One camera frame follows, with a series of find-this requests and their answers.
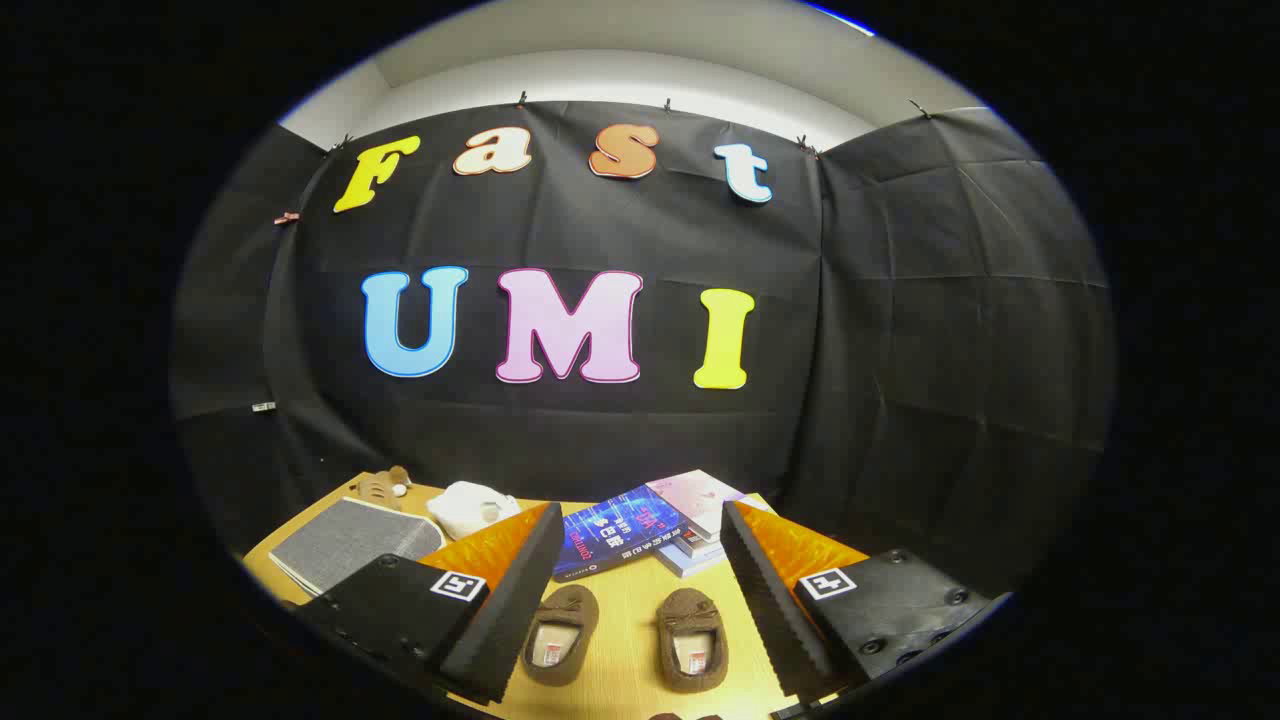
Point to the brown bread plush toy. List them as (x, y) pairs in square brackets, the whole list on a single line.
[(382, 487)]

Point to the black backdrop cloth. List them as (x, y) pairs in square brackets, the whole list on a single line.
[(620, 430)]

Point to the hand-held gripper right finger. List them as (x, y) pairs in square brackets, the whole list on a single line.
[(775, 610)]

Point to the white plush toy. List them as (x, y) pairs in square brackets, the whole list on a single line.
[(465, 508)]

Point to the brown fuzzy shoe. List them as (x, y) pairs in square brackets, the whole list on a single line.
[(560, 635), (692, 645)]

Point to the blue cover book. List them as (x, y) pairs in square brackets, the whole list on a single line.
[(620, 530)]

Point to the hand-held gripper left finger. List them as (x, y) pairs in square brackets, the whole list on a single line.
[(510, 610)]

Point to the cream fabric storage box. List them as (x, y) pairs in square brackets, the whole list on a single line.
[(350, 540)]

